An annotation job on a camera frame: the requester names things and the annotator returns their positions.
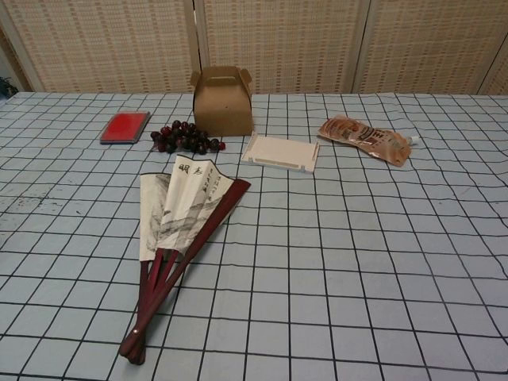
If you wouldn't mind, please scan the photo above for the dark red fan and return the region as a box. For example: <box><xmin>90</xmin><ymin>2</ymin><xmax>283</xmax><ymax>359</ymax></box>
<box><xmin>120</xmin><ymin>153</ymin><xmax>252</xmax><ymax>367</ymax></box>

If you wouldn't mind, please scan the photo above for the white plastic tray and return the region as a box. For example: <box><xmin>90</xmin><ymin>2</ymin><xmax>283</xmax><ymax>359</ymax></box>
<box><xmin>240</xmin><ymin>132</ymin><xmax>321</xmax><ymax>175</ymax></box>

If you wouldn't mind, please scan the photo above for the dark red grape bunch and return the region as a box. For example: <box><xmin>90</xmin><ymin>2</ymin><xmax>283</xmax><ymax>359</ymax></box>
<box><xmin>149</xmin><ymin>121</ymin><xmax>227</xmax><ymax>156</ymax></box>

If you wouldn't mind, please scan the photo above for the brown kraft gable box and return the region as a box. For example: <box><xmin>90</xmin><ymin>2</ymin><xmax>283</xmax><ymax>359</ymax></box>
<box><xmin>190</xmin><ymin>66</ymin><xmax>254</xmax><ymax>138</ymax></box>

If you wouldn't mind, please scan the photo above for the blue checked tablecloth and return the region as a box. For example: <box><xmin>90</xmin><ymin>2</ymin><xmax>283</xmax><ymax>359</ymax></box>
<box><xmin>0</xmin><ymin>90</ymin><xmax>508</xmax><ymax>381</ymax></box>

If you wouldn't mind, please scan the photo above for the brown sauce spout pouch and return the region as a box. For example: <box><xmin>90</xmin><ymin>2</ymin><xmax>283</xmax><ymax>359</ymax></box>
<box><xmin>318</xmin><ymin>114</ymin><xmax>421</xmax><ymax>169</ymax></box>

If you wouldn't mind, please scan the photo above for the red ink stamp pad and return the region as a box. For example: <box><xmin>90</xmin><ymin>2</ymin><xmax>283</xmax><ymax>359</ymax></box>
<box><xmin>100</xmin><ymin>111</ymin><xmax>152</xmax><ymax>144</ymax></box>

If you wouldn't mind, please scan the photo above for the woven bamboo folding screen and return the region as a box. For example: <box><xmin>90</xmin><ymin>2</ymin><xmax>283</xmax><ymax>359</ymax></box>
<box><xmin>0</xmin><ymin>0</ymin><xmax>508</xmax><ymax>96</ymax></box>

